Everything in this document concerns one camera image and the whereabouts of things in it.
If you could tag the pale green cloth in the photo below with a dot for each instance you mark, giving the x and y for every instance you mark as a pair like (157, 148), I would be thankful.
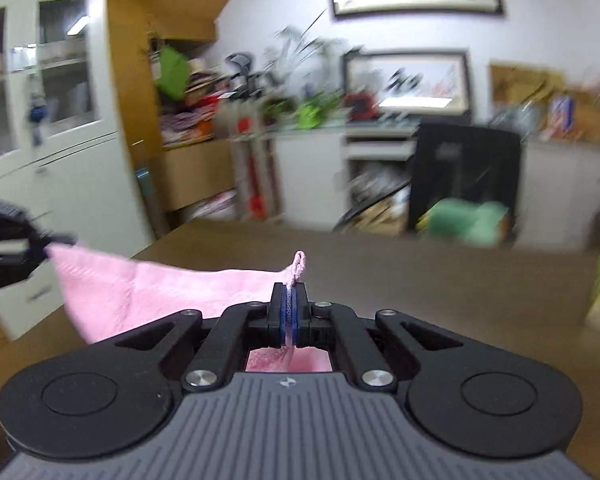
(462, 222)

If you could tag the red blender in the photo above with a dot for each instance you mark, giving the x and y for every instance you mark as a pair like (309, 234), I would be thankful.
(362, 106)

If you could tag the framed calligraphy with flowers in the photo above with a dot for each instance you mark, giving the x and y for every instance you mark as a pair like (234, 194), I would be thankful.
(410, 82)

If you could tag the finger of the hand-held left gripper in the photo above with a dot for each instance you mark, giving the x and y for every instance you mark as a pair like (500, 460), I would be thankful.
(55, 239)

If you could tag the green bag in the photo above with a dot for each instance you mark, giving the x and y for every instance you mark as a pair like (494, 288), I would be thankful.
(310, 115)

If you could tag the grey stand with black top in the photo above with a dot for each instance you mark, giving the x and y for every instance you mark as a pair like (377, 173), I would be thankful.
(242, 75)

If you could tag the blue key bunch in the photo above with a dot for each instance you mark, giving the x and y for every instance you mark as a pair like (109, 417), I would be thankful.
(37, 112)

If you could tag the small colourful box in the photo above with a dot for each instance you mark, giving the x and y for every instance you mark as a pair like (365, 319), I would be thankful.
(561, 112)

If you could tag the potted green plant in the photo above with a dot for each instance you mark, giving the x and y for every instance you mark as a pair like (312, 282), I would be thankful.
(305, 55)

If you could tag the black office chair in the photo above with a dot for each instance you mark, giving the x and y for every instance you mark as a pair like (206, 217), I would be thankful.
(460, 170)

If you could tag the wooden shelf unit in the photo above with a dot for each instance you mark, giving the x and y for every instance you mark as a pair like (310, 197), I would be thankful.
(190, 10)

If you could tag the golden plaque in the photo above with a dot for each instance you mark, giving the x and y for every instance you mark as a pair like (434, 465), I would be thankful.
(522, 82)

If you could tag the white plastic bag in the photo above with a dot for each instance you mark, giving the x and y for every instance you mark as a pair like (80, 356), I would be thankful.
(375, 190)

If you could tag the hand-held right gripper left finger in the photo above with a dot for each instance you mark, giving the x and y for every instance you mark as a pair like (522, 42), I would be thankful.
(282, 312)

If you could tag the low white sideboard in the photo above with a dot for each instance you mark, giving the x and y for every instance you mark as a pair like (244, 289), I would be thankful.
(305, 180)

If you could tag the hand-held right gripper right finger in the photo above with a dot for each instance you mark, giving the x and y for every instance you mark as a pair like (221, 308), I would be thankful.
(301, 312)

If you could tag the white glass door cabinet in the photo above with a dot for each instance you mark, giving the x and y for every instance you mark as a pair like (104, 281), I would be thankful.
(80, 175)

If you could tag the green cardboard box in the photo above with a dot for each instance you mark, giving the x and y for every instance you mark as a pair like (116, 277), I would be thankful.
(172, 72)

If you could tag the pink towel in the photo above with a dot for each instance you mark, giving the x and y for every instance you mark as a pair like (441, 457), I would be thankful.
(145, 295)

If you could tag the pile of boxes and cloths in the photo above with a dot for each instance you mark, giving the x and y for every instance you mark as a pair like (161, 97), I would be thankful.
(190, 110)

